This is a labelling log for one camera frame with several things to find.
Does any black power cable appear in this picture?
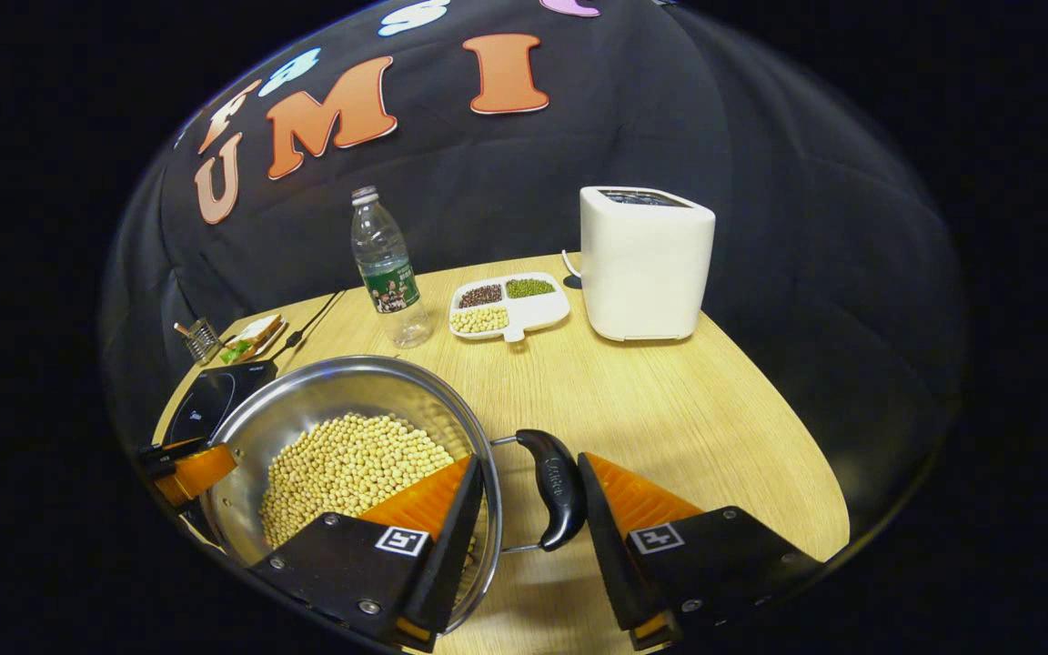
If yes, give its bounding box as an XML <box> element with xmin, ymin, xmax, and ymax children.
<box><xmin>269</xmin><ymin>289</ymin><xmax>348</xmax><ymax>363</ymax></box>

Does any white toaster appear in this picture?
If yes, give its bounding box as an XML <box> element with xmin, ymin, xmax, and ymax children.
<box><xmin>579</xmin><ymin>186</ymin><xmax>717</xmax><ymax>343</ymax></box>

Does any black backdrop cloth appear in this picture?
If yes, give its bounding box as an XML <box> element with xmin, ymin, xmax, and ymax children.
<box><xmin>106</xmin><ymin>0</ymin><xmax>962</xmax><ymax>538</ymax></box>

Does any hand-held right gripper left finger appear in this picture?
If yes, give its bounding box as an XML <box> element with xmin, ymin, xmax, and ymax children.
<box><xmin>251</xmin><ymin>455</ymin><xmax>486</xmax><ymax>653</ymax></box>

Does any plate with sandwich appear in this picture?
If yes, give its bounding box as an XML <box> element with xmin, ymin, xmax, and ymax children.
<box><xmin>219</xmin><ymin>314</ymin><xmax>287</xmax><ymax>365</ymax></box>

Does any steel pot with black handles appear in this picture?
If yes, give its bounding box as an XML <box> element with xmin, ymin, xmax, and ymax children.
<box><xmin>201</xmin><ymin>355</ymin><xmax>589</xmax><ymax>635</ymax></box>

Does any pile of soybeans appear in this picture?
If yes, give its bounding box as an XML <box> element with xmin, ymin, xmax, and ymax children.
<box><xmin>258</xmin><ymin>413</ymin><xmax>457</xmax><ymax>549</ymax></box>

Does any clear plastic water bottle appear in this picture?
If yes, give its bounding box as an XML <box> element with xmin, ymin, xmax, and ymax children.
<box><xmin>350</xmin><ymin>186</ymin><xmax>434</xmax><ymax>349</ymax></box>

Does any wire mesh holder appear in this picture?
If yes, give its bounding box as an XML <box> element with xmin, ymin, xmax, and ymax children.
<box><xmin>174</xmin><ymin>317</ymin><xmax>223</xmax><ymax>365</ymax></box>

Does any black induction cooktop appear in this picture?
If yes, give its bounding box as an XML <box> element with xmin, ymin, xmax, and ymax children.
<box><xmin>163</xmin><ymin>360</ymin><xmax>277</xmax><ymax>448</ymax></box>

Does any white divided dish of beans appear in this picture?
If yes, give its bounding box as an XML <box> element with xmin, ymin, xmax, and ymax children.
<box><xmin>448</xmin><ymin>273</ymin><xmax>571</xmax><ymax>344</ymax></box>

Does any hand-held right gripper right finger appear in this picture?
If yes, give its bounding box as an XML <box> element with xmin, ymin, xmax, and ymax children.
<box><xmin>577</xmin><ymin>452</ymin><xmax>823</xmax><ymax>651</ymax></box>

